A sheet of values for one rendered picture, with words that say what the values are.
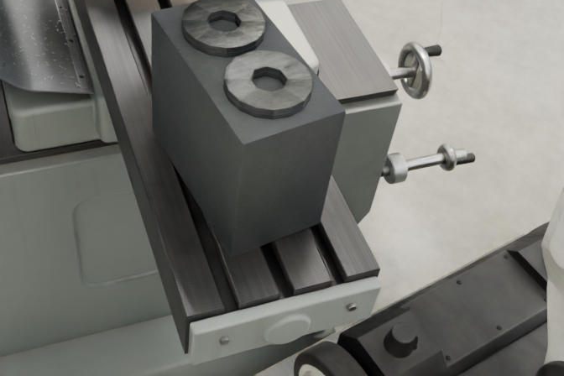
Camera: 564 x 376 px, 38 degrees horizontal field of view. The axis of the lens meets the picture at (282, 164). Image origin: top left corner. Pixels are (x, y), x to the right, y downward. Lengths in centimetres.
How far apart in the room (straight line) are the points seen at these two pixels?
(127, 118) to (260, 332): 33
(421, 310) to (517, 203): 109
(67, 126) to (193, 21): 44
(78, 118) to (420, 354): 63
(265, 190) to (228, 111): 10
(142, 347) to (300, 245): 83
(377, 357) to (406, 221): 101
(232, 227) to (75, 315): 83
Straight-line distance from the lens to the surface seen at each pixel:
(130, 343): 171
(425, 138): 247
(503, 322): 138
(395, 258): 215
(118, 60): 114
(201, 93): 83
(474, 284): 141
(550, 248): 104
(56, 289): 157
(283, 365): 147
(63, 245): 146
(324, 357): 127
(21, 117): 124
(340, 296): 91
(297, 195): 88
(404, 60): 169
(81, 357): 171
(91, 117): 126
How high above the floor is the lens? 169
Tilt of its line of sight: 47 degrees down
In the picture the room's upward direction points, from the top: 9 degrees clockwise
